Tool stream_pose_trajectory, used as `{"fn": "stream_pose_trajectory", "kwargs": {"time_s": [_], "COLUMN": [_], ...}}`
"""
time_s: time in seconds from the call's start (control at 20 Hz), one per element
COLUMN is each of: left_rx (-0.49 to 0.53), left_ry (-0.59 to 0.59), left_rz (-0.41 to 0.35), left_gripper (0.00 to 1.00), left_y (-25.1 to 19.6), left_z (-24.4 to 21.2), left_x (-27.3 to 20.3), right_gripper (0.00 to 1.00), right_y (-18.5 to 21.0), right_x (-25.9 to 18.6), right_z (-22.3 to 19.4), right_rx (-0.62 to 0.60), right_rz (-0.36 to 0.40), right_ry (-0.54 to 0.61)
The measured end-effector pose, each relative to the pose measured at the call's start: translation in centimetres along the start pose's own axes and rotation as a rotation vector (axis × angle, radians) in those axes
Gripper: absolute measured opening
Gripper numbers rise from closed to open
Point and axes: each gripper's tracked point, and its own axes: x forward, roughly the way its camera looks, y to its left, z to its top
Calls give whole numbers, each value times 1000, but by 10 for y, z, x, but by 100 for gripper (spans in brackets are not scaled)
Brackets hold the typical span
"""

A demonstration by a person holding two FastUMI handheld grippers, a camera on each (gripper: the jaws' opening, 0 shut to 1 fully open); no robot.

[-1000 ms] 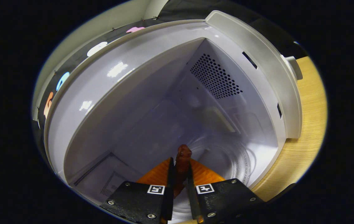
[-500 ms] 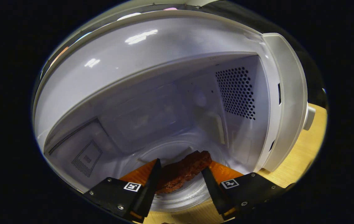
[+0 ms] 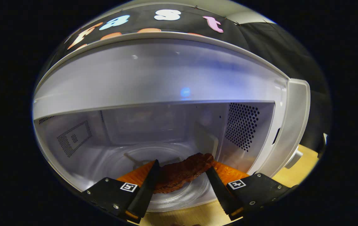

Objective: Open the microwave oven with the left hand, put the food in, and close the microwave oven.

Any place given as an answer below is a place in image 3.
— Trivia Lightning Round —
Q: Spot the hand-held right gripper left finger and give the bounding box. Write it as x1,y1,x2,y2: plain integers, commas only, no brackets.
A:
81,159,160,224

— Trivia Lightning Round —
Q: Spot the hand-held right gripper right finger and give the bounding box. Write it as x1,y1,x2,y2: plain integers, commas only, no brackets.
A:
206,160,299,220

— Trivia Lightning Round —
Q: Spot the brown steak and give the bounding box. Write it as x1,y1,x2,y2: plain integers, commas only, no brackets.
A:
154,153,214,194

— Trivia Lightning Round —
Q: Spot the white microwave oven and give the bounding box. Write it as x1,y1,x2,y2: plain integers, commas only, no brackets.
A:
33,31,311,212

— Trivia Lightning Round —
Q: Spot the glass turntable plate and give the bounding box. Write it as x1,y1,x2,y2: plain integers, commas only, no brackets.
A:
103,143,212,212

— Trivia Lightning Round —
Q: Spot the black backdrop cloth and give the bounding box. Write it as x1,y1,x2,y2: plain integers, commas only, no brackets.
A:
45,3,332,151

